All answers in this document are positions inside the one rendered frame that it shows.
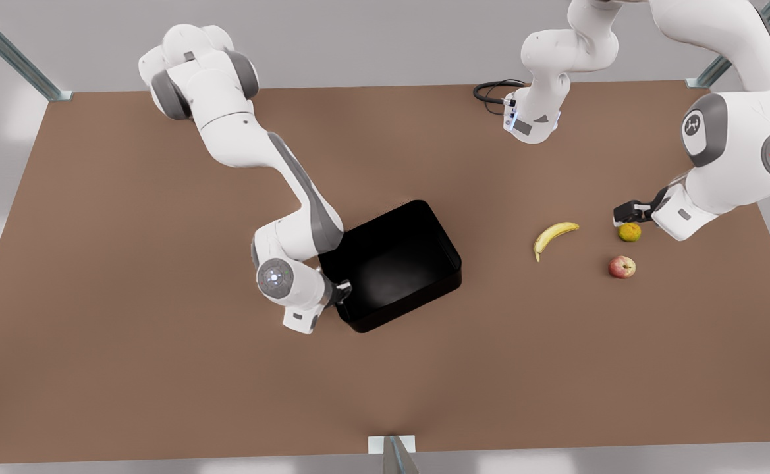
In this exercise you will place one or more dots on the black storage box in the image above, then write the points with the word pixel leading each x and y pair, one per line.
pixel 391 263

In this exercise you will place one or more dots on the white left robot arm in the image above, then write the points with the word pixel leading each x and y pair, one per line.
pixel 740 131

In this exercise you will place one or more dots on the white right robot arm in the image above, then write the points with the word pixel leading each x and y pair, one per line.
pixel 240 131

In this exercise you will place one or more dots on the red apple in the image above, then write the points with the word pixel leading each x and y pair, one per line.
pixel 622 266

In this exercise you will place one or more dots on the yellow-green orange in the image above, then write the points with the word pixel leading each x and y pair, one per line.
pixel 630 232

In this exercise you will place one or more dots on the yellow banana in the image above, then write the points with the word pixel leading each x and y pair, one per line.
pixel 552 236

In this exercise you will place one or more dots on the silver frame post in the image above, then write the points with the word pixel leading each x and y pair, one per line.
pixel 9 49
pixel 734 52
pixel 394 454

